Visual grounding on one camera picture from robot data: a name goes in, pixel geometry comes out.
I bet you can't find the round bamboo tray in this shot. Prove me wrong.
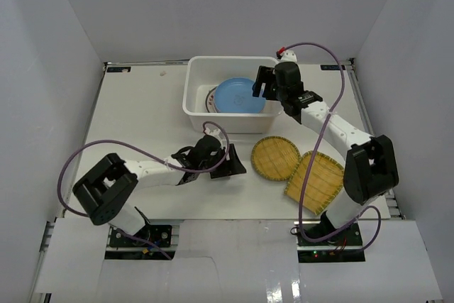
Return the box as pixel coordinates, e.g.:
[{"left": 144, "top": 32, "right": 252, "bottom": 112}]
[{"left": 250, "top": 136, "right": 301, "bottom": 182}]

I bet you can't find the orange sunburst pattern plate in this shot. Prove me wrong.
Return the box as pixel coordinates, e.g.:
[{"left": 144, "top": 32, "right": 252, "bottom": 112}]
[{"left": 204, "top": 87, "right": 217, "bottom": 113}]

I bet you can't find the rectangular bamboo tray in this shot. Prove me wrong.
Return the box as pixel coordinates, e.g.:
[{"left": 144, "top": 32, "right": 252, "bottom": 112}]
[{"left": 284, "top": 150, "right": 344, "bottom": 215}]

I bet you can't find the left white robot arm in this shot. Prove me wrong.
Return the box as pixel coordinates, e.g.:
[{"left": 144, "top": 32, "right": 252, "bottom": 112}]
[{"left": 72, "top": 135, "right": 246, "bottom": 246}]

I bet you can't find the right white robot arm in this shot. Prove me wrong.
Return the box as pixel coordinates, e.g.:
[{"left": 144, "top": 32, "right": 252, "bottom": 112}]
[{"left": 253, "top": 62, "right": 399, "bottom": 246}]

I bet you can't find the white plastic bin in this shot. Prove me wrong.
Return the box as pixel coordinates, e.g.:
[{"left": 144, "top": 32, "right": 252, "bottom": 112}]
[{"left": 182, "top": 56, "right": 283, "bottom": 133}]

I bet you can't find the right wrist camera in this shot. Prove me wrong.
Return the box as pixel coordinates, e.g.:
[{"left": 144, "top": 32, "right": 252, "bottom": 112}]
[{"left": 276, "top": 47, "right": 298, "bottom": 63}]

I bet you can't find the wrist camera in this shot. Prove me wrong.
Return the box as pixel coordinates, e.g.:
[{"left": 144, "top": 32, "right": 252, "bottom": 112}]
[
  {"left": 276, "top": 47, "right": 298, "bottom": 63},
  {"left": 203, "top": 127, "right": 225, "bottom": 143}
]

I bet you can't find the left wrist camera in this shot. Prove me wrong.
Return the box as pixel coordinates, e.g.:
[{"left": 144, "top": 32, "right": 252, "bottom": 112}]
[{"left": 203, "top": 127, "right": 225, "bottom": 143}]

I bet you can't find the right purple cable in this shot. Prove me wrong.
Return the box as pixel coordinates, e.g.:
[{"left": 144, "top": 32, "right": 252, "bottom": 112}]
[{"left": 283, "top": 42, "right": 382, "bottom": 253}]

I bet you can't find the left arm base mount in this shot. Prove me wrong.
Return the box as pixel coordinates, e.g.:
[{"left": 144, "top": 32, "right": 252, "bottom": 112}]
[{"left": 105, "top": 224, "right": 177, "bottom": 260}]

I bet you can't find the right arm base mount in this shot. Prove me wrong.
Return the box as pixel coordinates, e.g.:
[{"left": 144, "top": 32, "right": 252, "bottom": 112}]
[{"left": 289, "top": 223, "right": 365, "bottom": 264}]

